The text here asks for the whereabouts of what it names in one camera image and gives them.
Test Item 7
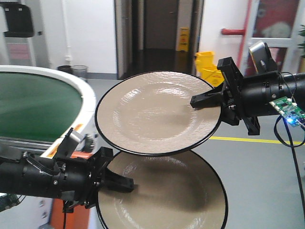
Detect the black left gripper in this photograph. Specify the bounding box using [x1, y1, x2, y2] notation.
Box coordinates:
[56, 147, 134, 212]

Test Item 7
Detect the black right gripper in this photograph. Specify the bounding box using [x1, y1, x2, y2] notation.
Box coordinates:
[190, 57, 260, 135]

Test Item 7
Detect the beige plate black rim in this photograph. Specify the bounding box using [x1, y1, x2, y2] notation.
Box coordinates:
[97, 151, 228, 229]
[95, 71, 221, 156]

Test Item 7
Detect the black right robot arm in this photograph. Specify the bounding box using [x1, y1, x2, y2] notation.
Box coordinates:
[190, 57, 305, 135]

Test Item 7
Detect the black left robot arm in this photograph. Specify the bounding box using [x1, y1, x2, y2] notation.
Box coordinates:
[0, 144, 134, 213]

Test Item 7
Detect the yellow mop bucket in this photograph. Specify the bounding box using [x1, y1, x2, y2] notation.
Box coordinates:
[195, 51, 224, 87]

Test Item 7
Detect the yellow wet floor sign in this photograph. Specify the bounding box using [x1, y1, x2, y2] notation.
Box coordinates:
[176, 27, 190, 52]

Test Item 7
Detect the white outer conveyor rim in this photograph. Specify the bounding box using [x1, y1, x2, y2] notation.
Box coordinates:
[0, 65, 96, 158]

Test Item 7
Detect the green circuit board right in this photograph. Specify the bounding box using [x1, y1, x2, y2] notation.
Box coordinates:
[269, 96, 305, 127]

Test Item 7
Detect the green circuit board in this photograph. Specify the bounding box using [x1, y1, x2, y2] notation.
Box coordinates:
[269, 96, 305, 127]
[0, 194, 20, 212]

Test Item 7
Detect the green circuit board left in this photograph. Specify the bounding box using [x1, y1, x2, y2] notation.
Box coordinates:
[0, 194, 20, 212]

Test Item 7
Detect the black waste bin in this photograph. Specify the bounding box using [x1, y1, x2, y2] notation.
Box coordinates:
[57, 65, 73, 74]

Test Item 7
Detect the black and grey dispenser kiosk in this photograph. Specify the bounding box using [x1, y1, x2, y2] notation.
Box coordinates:
[0, 1, 35, 66]

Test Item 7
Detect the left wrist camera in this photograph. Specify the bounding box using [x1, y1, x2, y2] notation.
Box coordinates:
[54, 128, 95, 159]

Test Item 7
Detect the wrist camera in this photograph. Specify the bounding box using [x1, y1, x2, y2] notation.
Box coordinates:
[54, 128, 95, 159]
[249, 41, 278, 74]

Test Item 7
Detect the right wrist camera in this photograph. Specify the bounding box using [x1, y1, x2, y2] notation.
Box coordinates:
[249, 41, 278, 74]

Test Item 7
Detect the red pipe on wall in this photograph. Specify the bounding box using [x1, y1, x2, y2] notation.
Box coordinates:
[221, 0, 252, 67]

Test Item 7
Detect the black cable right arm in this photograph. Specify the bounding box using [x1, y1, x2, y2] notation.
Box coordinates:
[274, 71, 305, 229]

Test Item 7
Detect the wire mesh waste bin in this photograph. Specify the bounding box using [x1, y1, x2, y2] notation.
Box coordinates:
[71, 65, 88, 82]

